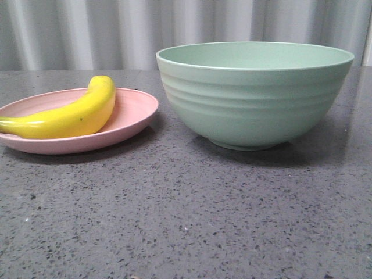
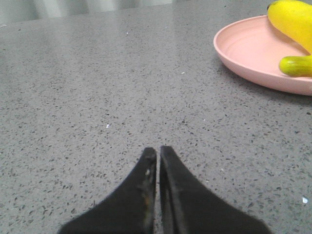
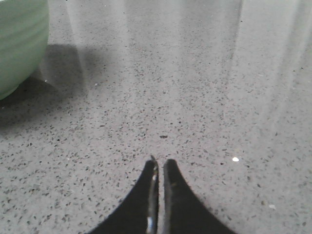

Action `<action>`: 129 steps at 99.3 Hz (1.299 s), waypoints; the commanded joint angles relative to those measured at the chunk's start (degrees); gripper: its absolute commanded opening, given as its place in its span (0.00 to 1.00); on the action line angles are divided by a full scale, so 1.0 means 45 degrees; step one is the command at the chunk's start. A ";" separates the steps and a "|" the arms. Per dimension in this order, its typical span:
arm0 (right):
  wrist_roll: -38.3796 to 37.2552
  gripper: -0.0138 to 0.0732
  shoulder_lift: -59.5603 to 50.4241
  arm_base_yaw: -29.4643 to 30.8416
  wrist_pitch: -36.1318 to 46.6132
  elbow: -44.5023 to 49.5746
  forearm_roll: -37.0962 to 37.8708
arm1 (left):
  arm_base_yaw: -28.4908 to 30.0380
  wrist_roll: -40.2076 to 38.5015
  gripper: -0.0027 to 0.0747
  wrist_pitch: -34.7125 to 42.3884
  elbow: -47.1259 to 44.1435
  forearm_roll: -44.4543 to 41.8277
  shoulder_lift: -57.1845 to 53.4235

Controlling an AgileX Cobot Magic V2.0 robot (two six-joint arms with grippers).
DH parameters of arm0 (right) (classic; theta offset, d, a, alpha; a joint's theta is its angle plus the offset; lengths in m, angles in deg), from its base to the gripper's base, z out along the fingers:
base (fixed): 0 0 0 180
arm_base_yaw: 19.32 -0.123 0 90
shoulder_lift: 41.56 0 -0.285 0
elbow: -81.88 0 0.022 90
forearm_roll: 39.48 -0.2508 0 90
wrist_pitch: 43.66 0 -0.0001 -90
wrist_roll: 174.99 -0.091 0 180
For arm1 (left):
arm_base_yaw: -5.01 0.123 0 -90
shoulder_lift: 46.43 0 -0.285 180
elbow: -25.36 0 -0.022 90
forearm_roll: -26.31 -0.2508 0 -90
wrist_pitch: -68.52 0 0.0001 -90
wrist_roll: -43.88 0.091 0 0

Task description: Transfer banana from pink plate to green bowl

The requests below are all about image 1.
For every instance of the yellow plastic banana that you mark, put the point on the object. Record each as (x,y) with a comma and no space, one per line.
(85,116)

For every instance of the green ribbed plastic bowl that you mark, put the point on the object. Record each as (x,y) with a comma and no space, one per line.
(252,95)

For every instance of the pink plastic plate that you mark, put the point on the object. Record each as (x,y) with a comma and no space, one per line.
(134,110)

